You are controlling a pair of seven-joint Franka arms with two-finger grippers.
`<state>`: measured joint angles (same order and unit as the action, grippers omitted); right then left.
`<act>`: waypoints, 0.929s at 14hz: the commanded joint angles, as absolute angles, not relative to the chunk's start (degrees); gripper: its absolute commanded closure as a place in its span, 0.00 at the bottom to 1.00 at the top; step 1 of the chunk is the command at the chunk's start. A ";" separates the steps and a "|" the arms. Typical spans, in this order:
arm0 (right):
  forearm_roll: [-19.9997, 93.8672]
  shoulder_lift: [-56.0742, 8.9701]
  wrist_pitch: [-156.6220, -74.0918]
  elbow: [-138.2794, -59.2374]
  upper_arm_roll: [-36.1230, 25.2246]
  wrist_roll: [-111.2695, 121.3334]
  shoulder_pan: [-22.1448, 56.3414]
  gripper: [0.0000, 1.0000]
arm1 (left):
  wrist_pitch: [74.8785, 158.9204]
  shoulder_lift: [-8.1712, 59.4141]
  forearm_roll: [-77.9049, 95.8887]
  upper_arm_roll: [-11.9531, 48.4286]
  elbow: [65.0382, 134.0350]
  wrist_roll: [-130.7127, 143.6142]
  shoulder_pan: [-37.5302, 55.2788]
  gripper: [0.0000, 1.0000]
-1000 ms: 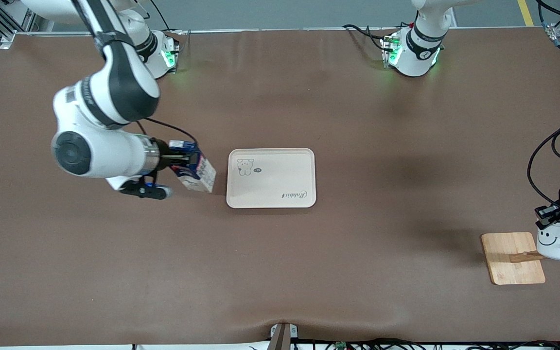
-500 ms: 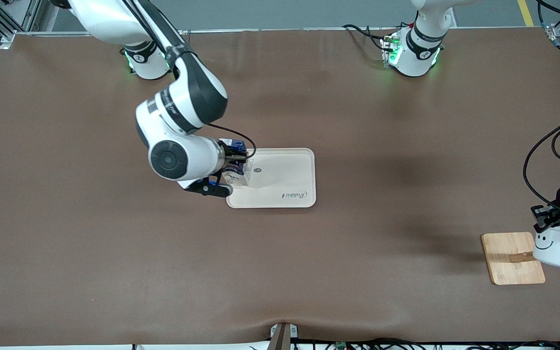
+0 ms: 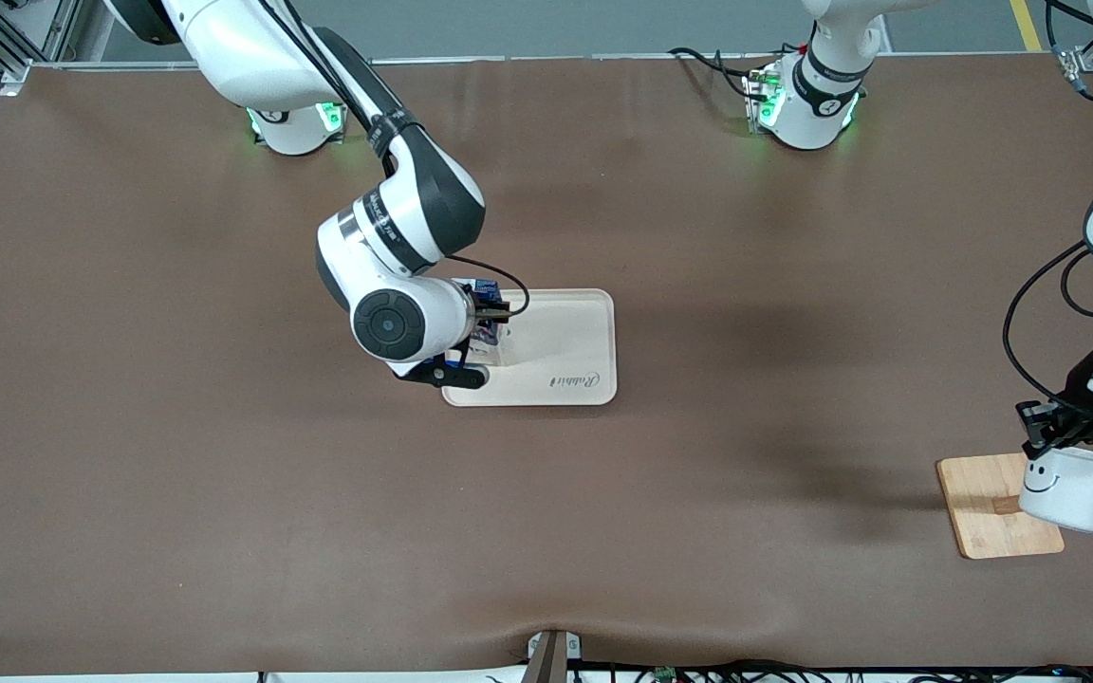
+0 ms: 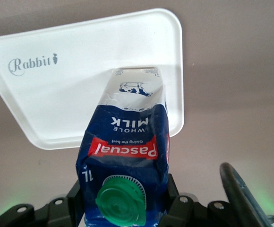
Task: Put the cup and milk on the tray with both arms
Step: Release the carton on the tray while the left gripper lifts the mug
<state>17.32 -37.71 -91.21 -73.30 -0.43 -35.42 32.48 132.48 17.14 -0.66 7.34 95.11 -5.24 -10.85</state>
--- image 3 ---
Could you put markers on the blue white milk carton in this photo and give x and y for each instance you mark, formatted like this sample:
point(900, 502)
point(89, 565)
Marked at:
point(488, 337)

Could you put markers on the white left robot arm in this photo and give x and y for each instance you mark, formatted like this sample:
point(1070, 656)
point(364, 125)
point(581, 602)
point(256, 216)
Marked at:
point(807, 114)

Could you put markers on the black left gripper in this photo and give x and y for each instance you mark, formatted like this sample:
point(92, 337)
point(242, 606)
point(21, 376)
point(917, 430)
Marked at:
point(1075, 417)

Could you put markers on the aluminium frame corner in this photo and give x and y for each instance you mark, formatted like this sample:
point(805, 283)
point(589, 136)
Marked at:
point(44, 38)

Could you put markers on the white smiley enamel cup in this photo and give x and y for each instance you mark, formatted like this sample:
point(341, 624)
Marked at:
point(1068, 493)

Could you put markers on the grey metal bracket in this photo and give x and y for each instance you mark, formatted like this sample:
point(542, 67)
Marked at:
point(551, 656)

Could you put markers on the aluminium table edge rail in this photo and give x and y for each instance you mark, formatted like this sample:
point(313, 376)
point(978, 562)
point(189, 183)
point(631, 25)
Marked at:
point(556, 58)

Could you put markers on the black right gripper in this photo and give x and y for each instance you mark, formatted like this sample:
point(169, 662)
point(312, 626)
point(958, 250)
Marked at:
point(487, 305)

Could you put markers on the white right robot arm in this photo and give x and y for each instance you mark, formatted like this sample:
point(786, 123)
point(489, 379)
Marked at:
point(224, 57)

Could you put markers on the wooden mug stand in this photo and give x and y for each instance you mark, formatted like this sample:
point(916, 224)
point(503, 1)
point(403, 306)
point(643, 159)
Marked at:
point(983, 503)

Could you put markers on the cream tray with dog print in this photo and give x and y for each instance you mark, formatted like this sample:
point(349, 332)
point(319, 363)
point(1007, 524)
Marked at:
point(565, 341)

